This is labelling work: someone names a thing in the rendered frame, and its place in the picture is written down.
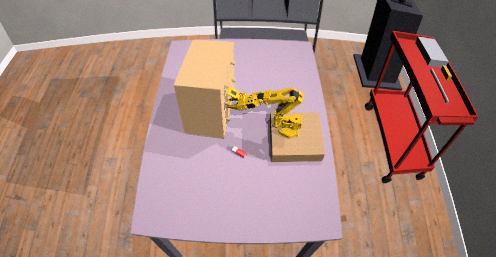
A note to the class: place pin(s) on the red and white eraser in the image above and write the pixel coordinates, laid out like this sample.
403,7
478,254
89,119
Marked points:
239,152

